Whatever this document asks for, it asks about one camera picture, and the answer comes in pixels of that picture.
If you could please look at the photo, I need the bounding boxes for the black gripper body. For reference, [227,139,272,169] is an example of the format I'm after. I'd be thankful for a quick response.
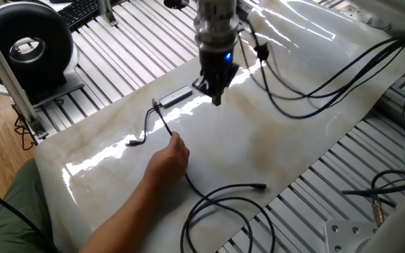
[198,48,240,84]

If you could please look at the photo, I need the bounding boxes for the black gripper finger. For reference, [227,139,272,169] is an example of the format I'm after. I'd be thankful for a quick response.
[192,75,217,103]
[213,65,240,105]

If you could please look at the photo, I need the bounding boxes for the grey USB docking station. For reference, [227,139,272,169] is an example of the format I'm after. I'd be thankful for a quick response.
[124,85,193,147]

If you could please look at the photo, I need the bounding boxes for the black braided USB cable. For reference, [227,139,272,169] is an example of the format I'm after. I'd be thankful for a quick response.
[151,98,276,253]

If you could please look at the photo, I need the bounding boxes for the person's right forearm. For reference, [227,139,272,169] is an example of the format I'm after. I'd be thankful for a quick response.
[79,168,175,253]

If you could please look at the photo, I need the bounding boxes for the person's right hand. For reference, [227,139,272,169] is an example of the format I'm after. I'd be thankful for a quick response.
[144,131,191,187]

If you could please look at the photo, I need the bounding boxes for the marble pattern table mat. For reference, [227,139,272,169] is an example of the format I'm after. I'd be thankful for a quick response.
[33,0,405,253]

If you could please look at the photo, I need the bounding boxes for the black keyboard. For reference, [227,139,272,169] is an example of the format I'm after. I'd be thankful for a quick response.
[57,0,101,31]

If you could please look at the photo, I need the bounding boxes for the green trousers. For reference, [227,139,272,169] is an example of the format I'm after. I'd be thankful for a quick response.
[0,160,54,253]

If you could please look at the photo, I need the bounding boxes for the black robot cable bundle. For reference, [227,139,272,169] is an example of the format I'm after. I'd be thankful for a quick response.
[237,17,405,120]

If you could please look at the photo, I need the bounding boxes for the aluminium frame post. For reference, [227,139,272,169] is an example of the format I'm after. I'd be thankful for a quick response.
[98,0,119,27]
[0,13,49,140]

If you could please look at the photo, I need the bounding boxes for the white device base plate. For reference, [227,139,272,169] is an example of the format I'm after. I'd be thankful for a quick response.
[0,44,86,106]

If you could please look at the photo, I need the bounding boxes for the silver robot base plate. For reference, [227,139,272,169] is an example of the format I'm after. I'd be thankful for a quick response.
[324,219,379,253]

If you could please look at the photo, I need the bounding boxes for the black base cables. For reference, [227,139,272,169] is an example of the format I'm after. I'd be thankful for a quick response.
[341,169,405,228]

